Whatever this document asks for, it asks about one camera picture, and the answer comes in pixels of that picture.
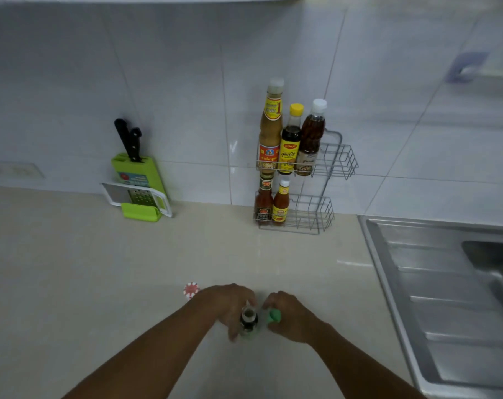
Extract tall orange-brown sauce bottle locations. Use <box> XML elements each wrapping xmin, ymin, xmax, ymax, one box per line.
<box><xmin>258</xmin><ymin>78</ymin><xmax>285</xmax><ymax>170</ymax></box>

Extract blue-grey wall hook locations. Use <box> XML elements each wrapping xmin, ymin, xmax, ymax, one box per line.
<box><xmin>445</xmin><ymin>51</ymin><xmax>491</xmax><ymax>84</ymax></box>

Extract small dark glass bottle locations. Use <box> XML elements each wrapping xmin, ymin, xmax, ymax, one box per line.
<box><xmin>239</xmin><ymin>301</ymin><xmax>260</xmax><ymax>339</ymax></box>

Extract white-capped brown sauce bottle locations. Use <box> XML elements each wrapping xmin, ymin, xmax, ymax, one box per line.
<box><xmin>295</xmin><ymin>99</ymin><xmax>328</xmax><ymax>177</ymax></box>

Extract long black-handled knife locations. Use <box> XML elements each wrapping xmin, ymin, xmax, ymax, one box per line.
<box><xmin>114</xmin><ymin>118</ymin><xmax>137</xmax><ymax>162</ymax></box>

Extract person's left forearm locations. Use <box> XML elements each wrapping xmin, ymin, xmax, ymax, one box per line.
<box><xmin>62</xmin><ymin>298</ymin><xmax>219</xmax><ymax>399</ymax></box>

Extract person's right hand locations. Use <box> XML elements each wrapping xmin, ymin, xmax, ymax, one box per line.
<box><xmin>263</xmin><ymin>291</ymin><xmax>321</xmax><ymax>345</ymax></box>

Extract white and green grater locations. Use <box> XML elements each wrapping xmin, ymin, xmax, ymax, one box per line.
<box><xmin>100</xmin><ymin>182</ymin><xmax>173</xmax><ymax>218</ymax></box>

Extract person's left hand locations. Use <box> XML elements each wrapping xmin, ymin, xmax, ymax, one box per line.
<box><xmin>200</xmin><ymin>283</ymin><xmax>259</xmax><ymax>343</ymax></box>

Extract yellow-capped dark sauce bottle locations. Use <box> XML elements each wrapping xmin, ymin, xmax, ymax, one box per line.
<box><xmin>278</xmin><ymin>103</ymin><xmax>305</xmax><ymax>175</ymax></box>

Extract short black-handled knife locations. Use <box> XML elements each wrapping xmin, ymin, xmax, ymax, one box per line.
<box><xmin>129</xmin><ymin>127</ymin><xmax>143</xmax><ymax>163</ymax></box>

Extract stainless steel sink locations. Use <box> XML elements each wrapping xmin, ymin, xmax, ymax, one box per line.
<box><xmin>358</xmin><ymin>214</ymin><xmax>503</xmax><ymax>399</ymax></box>

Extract silver wire condiment rack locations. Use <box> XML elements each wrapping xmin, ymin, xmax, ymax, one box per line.
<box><xmin>254</xmin><ymin>129</ymin><xmax>359</xmax><ymax>236</ymax></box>

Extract person's right forearm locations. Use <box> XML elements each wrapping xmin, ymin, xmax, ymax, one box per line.
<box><xmin>307</xmin><ymin>321</ymin><xmax>427</xmax><ymax>399</ymax></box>

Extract white-capped red chili sauce bottle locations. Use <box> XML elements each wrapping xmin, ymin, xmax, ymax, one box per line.
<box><xmin>272</xmin><ymin>178</ymin><xmax>291</xmax><ymax>224</ymax></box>

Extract dark-capped red sauce bottle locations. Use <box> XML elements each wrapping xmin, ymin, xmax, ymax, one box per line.
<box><xmin>254</xmin><ymin>172</ymin><xmax>274</xmax><ymax>225</ymax></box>

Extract green knife block stand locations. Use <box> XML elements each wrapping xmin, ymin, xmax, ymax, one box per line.
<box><xmin>111</xmin><ymin>153</ymin><xmax>168</xmax><ymax>223</ymax></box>

